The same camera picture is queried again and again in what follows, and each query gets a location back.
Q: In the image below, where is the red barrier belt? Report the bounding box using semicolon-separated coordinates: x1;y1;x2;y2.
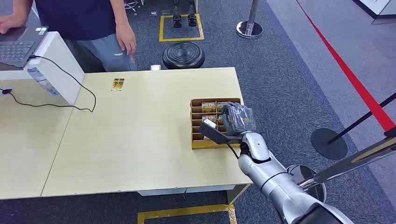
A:
295;0;396;133

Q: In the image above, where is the black round stool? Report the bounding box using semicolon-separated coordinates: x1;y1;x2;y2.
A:
162;42;205;70

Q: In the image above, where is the white laptop stand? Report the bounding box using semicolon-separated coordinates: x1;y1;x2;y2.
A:
0;31;85;106

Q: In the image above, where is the person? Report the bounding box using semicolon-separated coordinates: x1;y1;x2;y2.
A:
0;0;138;72

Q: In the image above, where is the chrome stanchion with belt head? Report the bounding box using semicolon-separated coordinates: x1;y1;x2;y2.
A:
286;125;396;203

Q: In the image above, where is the chrome stanchion with round base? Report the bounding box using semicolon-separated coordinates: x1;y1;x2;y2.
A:
236;0;264;40

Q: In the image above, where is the gold card marker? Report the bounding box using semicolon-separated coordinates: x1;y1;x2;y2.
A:
111;78;125;92

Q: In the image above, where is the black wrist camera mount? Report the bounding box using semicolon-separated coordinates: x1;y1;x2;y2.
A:
198;119;242;145

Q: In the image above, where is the black stanchion with flat base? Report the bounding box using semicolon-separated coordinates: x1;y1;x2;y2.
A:
311;92;396;161

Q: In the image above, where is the person's left hand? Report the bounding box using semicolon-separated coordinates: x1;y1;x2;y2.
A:
115;23;137;61

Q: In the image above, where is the person's right hand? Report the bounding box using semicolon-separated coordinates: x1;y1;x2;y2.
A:
0;14;27;34

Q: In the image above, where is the black robot foot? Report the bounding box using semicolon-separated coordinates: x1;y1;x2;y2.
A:
187;0;198;28
172;0;183;29

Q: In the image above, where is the white table frame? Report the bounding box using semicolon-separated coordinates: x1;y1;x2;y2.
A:
137;184;252;205

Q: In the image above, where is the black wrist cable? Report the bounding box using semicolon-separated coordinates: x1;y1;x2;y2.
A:
226;142;241;160

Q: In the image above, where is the wooden card holder box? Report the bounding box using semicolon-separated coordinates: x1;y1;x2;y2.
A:
190;98;242;150

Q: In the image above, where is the black power cable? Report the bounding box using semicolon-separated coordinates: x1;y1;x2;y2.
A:
0;55;97;113

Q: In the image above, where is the grey laptop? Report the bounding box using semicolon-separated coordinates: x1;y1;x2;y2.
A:
0;26;50;69

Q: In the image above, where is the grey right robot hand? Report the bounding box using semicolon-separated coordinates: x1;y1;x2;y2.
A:
221;102;257;137

